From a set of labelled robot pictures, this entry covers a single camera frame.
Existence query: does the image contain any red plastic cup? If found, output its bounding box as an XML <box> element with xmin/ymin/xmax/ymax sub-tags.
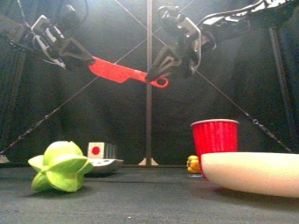
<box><xmin>190</xmin><ymin>118</ymin><xmax>241</xmax><ymax>179</ymax></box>

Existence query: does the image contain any thin metal frame post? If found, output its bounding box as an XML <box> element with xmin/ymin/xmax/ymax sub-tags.
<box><xmin>138</xmin><ymin>0</ymin><xmax>161</xmax><ymax>167</ymax></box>

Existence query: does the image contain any diagonal brace wire with turnbuckle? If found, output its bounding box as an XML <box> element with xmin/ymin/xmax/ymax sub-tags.
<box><xmin>113</xmin><ymin>0</ymin><xmax>296</xmax><ymax>154</ymax></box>

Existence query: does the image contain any white toy cash register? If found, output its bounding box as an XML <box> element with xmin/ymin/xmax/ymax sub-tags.
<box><xmin>86</xmin><ymin>141</ymin><xmax>126</xmax><ymax>177</ymax></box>

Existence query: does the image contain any red toy knife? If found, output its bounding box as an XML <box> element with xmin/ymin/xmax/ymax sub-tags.
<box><xmin>89</xmin><ymin>56</ymin><xmax>171</xmax><ymax>89</ymax></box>

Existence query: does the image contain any green toy starfruit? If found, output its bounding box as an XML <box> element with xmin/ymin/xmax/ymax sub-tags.
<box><xmin>27</xmin><ymin>140</ymin><xmax>95</xmax><ymax>193</ymax></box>

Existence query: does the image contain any yellow toy bell pepper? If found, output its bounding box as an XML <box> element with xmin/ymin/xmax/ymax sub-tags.
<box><xmin>186</xmin><ymin>154</ymin><xmax>203</xmax><ymax>175</ymax></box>

